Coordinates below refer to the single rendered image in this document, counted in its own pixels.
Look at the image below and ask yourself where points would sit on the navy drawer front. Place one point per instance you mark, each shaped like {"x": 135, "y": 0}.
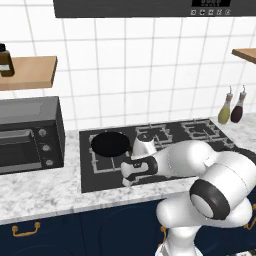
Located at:
{"x": 50, "y": 240}

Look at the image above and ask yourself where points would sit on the dark grey toaster oven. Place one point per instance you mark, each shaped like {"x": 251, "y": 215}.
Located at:
{"x": 30, "y": 113}

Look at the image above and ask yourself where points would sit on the brown glass bottle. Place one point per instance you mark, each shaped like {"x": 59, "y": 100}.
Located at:
{"x": 5, "y": 63}

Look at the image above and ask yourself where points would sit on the wooden wall shelf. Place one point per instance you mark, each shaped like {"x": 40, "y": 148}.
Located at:
{"x": 30, "y": 71}
{"x": 246, "y": 54}

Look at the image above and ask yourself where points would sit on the grey toaster oven knob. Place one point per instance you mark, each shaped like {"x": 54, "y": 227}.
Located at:
{"x": 46, "y": 147}
{"x": 49, "y": 162}
{"x": 42, "y": 132}

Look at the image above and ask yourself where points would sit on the dark grey range hood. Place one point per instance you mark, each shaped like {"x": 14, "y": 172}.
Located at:
{"x": 126, "y": 8}

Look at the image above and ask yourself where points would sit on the yellow oil bottle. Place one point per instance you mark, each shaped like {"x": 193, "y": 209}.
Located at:
{"x": 224, "y": 113}

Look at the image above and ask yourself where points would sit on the black gas hob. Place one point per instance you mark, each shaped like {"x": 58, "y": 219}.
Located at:
{"x": 100, "y": 176}

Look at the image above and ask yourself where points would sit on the black frying pan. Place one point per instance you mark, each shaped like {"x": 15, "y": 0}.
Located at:
{"x": 110, "y": 144}

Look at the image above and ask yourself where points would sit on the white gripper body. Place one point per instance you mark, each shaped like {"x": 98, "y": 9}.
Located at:
{"x": 127, "y": 181}

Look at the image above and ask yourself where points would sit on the glass toaster oven door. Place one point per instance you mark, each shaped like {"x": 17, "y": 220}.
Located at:
{"x": 16, "y": 150}

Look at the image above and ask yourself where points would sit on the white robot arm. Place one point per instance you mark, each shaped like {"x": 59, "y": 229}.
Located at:
{"x": 200, "y": 160}

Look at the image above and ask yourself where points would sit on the dark vinegar bottle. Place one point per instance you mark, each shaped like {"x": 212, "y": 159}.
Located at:
{"x": 237, "y": 112}

